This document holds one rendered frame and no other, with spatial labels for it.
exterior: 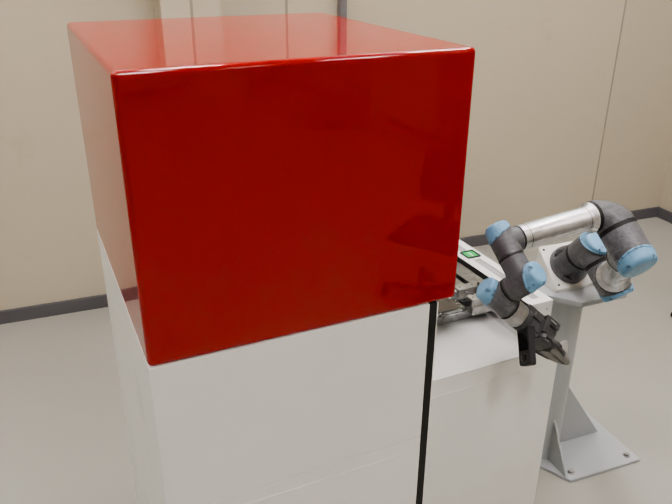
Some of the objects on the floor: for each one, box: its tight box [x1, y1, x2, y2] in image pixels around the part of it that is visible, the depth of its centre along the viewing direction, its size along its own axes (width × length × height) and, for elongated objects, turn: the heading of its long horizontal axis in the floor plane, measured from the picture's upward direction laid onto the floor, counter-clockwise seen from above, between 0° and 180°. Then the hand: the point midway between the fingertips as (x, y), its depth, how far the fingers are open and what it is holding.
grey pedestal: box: [537, 285, 640, 483], centre depth 287 cm, size 51×44×82 cm
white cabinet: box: [423, 353, 557, 504], centre depth 270 cm, size 64×96×82 cm, turn 24°
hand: (565, 363), depth 203 cm, fingers closed
